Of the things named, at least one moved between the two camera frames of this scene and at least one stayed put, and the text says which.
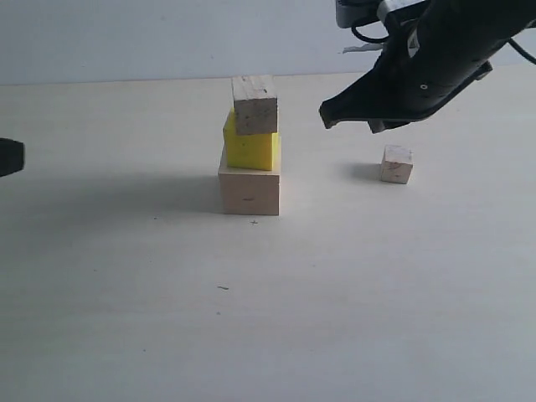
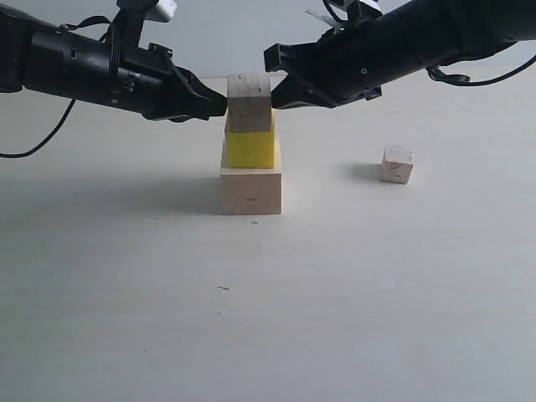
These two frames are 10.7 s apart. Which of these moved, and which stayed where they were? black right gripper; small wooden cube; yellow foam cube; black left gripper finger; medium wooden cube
Moved: black left gripper finger; medium wooden cube; black right gripper
Stayed: yellow foam cube; small wooden cube
